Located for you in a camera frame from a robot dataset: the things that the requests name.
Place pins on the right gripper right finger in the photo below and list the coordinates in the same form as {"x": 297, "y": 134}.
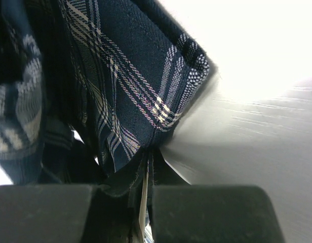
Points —
{"x": 160, "y": 173}

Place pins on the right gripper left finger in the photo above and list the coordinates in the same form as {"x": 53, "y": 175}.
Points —
{"x": 128, "y": 182}

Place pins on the navy plaid pleated skirt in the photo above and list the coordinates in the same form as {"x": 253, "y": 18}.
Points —
{"x": 92, "y": 81}

